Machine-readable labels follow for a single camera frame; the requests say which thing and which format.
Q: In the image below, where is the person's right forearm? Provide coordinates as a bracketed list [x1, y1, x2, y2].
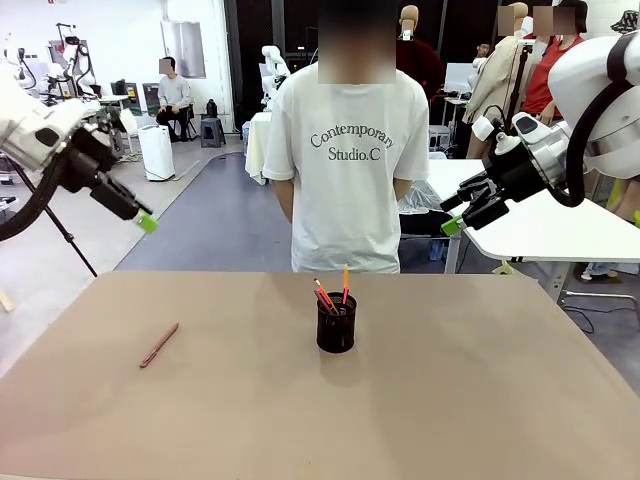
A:
[273, 179, 296, 224]

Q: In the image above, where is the clear plastic bag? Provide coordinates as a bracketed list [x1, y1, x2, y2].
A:
[399, 179, 452, 217]

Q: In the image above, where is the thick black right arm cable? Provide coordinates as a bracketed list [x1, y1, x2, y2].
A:
[563, 31, 640, 209]

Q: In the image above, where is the thin black camera cable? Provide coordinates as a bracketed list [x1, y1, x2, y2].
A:
[481, 103, 509, 137]

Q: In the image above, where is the grey workshop desk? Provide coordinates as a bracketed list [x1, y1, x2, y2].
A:
[93, 93, 134, 162]

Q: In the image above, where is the white air purifier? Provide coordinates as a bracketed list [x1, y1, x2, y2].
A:
[137, 124, 177, 182]

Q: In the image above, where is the mannequin in dark red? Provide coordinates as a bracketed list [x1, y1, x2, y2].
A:
[396, 4, 447, 97]

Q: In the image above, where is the white board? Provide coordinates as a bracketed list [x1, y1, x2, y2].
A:
[443, 62, 482, 96]

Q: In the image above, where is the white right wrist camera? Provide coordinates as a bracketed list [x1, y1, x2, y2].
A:
[470, 116, 497, 142]

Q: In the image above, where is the brown pink pen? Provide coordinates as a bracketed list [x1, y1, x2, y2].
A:
[139, 322, 180, 370]

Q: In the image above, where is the seated person in grey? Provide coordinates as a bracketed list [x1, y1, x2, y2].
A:
[155, 56, 194, 143]

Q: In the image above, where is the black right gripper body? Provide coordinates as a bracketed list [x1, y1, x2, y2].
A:
[481, 144, 552, 204]

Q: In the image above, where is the black tripod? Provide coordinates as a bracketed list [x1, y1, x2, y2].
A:
[8, 159, 99, 278]

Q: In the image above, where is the grey wall panel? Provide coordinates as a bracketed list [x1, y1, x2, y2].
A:
[160, 20, 207, 80]

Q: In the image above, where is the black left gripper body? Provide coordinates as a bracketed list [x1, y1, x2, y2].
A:
[61, 124, 119, 194]

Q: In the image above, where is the black plastic stool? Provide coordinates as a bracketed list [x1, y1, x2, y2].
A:
[199, 115, 228, 149]

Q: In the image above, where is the black camera tripod stand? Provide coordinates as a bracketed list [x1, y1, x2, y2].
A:
[498, 37, 537, 127]

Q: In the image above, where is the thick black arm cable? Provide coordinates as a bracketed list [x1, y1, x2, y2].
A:
[563, 31, 640, 209]
[0, 148, 70, 243]

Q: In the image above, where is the person in white t-shirt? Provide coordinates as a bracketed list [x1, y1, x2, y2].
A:
[262, 0, 431, 275]

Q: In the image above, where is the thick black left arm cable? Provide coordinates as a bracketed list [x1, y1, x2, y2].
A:
[0, 148, 70, 243]

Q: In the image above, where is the red pen with black end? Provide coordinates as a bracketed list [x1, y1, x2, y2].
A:
[313, 277, 339, 314]

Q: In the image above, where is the mannequin with beige coat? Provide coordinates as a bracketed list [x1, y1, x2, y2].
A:
[461, 2, 532, 160]

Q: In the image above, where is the mannequin with bucket hat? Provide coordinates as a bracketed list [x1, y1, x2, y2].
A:
[611, 9, 640, 35]

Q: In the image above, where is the white robot on black frame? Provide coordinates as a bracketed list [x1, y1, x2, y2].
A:
[47, 22, 101, 102]

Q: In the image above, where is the table with white cloth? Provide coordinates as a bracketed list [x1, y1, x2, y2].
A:
[244, 111, 274, 187]

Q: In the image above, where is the black mesh pen holder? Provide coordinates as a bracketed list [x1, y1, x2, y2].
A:
[316, 292, 358, 354]

